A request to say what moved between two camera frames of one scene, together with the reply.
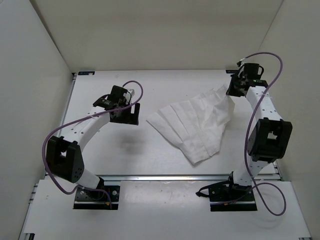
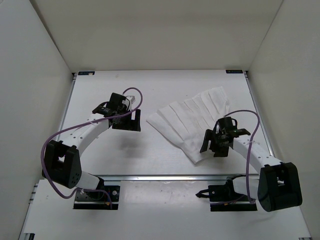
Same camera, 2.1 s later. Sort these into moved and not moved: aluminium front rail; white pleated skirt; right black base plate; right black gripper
Moved: right black gripper
Not moved: white pleated skirt; right black base plate; aluminium front rail
